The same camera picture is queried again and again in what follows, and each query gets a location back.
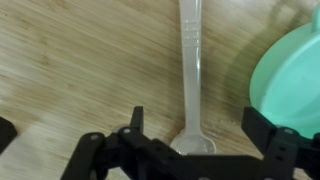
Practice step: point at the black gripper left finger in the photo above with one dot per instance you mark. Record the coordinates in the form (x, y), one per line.
(127, 148)

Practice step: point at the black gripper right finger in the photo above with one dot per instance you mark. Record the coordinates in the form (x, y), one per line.
(283, 148)

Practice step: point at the beige plastic spoon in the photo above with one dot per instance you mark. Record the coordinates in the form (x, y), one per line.
(191, 140)

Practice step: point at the light green pot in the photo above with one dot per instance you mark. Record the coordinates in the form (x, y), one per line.
(285, 84)

